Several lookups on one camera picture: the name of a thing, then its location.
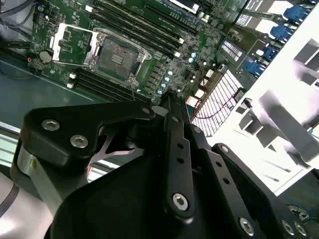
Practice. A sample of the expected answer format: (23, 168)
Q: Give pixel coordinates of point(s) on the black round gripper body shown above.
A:
(112, 204)

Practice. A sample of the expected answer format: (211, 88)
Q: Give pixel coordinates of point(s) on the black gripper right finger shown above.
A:
(236, 203)

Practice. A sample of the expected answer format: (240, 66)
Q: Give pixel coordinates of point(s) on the metal socket cover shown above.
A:
(57, 42)

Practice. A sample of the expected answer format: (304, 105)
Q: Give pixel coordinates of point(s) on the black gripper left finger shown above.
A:
(74, 119)

